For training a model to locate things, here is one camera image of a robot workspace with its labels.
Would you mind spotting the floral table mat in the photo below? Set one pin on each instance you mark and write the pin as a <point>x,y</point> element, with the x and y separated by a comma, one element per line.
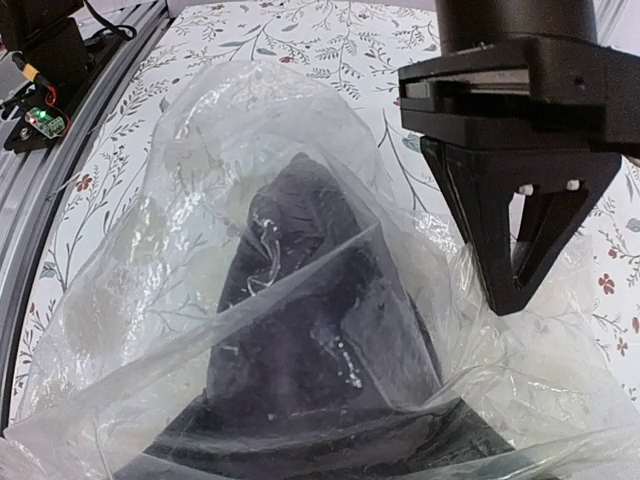
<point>325,50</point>

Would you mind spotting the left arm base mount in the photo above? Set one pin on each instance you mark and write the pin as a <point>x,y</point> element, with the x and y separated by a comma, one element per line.
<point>60,48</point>

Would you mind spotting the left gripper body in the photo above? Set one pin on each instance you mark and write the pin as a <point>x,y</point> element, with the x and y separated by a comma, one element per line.
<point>525,93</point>

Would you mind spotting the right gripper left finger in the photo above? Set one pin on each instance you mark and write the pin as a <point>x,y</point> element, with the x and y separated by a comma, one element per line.
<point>194,446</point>

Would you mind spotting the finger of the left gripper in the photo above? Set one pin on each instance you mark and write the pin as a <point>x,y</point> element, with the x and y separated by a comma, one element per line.
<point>518,209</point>

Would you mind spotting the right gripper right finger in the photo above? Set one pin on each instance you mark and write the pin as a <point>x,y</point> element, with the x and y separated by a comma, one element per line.
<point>466,447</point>

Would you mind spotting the dark purple fake eggplant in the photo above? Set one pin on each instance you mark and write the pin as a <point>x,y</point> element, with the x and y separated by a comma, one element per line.
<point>342,333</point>

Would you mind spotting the clear zip top bag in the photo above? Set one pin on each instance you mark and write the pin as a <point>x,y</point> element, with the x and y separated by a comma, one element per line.
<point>300,300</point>

